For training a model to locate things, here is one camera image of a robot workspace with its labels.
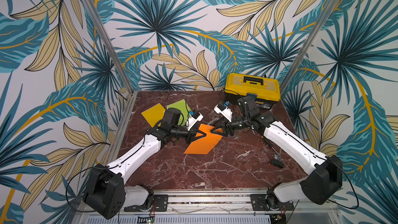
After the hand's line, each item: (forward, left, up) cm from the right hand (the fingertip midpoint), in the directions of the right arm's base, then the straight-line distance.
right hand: (213, 127), depth 73 cm
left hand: (-3, +4, -3) cm, 6 cm away
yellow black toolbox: (+31, -38, -6) cm, 49 cm away
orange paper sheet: (-5, +5, -7) cm, 11 cm away
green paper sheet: (+34, +18, -25) cm, 45 cm away
